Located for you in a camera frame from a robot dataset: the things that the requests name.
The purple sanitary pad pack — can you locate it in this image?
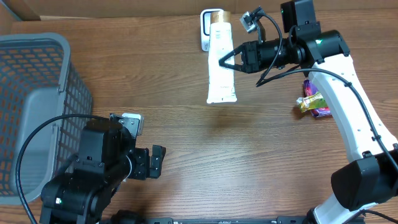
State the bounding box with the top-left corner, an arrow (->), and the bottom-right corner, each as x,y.
301,80 -> 331,118

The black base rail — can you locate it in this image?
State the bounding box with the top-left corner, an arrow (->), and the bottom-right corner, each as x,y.
144,217 -> 364,224

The white cream tube gold cap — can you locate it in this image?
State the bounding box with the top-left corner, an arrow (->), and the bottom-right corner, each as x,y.
204,9 -> 237,105

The white barcode scanner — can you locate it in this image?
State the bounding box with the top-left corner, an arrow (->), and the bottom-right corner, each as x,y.
200,8 -> 223,52

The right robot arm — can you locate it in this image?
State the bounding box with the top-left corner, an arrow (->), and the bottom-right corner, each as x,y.
218,0 -> 397,223

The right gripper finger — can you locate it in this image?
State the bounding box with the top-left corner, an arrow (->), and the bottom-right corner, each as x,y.
219,44 -> 244,64
219,60 -> 244,71

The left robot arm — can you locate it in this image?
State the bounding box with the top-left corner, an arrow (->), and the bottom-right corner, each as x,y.
39,113 -> 166,223

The grey plastic basket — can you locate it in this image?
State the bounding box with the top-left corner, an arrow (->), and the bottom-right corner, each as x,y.
1,33 -> 93,205

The green yellow snack pack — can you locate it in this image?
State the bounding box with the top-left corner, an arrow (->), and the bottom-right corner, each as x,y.
296,92 -> 328,113

